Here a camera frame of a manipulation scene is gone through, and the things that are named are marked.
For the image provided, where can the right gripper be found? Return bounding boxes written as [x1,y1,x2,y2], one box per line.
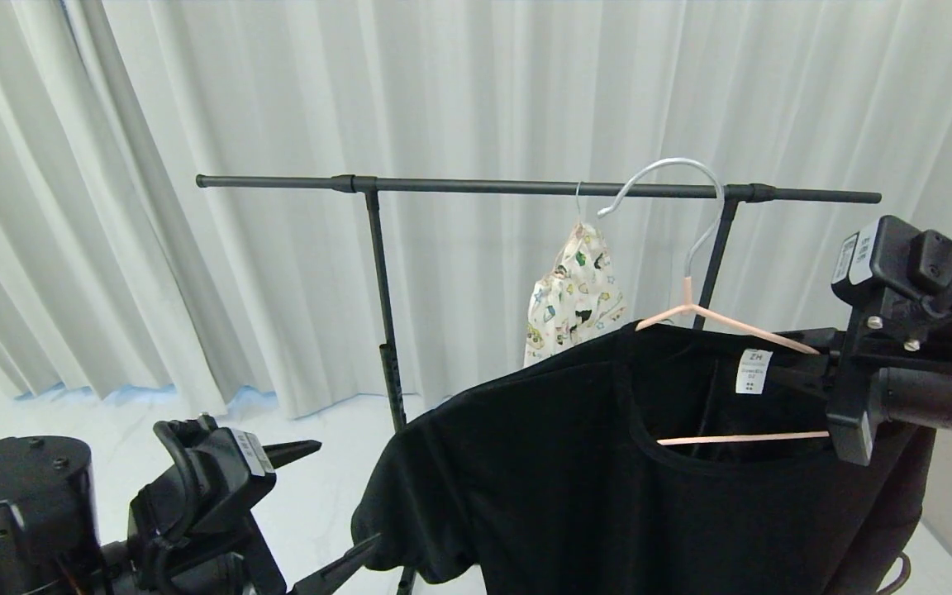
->
[826,351,952,466]

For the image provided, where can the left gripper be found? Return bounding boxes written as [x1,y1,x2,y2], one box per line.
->
[100,440,383,595]

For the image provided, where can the black t-shirt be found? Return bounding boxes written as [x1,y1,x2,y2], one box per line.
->
[350,321,937,595]

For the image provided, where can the cream printed garment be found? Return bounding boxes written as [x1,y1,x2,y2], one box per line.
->
[523,221,627,369]

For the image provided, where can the black clothes rack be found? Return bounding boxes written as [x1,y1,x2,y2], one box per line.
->
[195,174,882,595]

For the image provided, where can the white curtain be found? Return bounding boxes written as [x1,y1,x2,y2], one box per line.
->
[0,0,952,418]

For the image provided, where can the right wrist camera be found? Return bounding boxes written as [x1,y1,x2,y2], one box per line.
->
[830,215,952,364]

